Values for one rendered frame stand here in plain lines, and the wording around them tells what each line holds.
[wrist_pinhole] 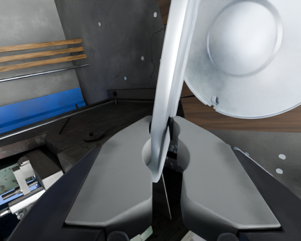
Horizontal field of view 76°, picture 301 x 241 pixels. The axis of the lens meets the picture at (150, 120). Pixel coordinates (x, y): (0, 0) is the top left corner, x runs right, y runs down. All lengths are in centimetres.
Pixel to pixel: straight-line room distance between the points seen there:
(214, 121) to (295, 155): 44
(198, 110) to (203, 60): 14
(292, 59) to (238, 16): 11
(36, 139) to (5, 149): 12
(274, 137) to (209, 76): 49
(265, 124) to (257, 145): 45
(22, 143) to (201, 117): 75
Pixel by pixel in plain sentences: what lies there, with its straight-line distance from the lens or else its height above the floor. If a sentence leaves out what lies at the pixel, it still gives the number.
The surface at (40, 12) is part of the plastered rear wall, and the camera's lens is 206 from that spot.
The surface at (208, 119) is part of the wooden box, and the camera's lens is 51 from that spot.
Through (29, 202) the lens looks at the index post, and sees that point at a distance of 67.
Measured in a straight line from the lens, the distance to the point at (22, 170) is 76.
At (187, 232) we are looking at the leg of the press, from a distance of 94.
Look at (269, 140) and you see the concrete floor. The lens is 88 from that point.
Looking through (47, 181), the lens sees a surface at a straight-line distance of 65.
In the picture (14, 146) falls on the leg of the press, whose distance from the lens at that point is 99.
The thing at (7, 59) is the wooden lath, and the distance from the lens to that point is 167.
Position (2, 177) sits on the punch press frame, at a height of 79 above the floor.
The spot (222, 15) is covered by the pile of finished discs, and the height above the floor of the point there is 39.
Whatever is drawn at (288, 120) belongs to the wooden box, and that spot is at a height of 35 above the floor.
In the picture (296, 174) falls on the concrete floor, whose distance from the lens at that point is 92.
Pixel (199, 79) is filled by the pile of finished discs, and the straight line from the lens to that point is 45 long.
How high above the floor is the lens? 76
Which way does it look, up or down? 37 degrees down
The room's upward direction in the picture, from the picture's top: 115 degrees counter-clockwise
